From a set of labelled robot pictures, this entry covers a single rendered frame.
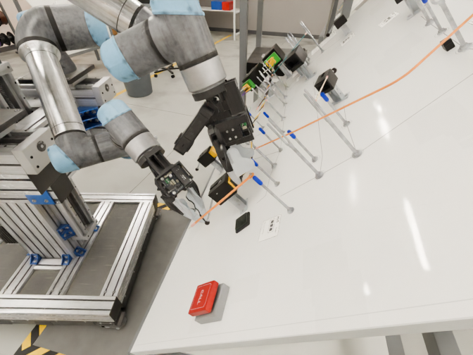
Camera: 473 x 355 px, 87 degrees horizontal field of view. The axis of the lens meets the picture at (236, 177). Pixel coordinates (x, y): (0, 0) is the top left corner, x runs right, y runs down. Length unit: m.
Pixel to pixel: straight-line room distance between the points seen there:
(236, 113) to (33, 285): 1.57
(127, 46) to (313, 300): 0.47
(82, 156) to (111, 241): 1.11
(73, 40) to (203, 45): 0.55
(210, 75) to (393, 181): 0.32
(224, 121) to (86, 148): 0.39
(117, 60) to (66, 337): 1.57
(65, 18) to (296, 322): 0.91
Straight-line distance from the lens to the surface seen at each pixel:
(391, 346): 0.84
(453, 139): 0.40
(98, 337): 1.75
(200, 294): 0.47
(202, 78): 0.45
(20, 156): 0.96
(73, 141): 0.74
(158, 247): 1.91
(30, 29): 0.93
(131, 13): 0.62
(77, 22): 0.94
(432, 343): 0.67
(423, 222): 0.33
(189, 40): 0.45
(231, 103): 0.48
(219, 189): 0.55
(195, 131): 0.49
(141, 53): 0.48
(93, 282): 1.66
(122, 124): 0.64
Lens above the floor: 1.52
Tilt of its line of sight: 41 degrees down
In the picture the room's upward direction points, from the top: straight up
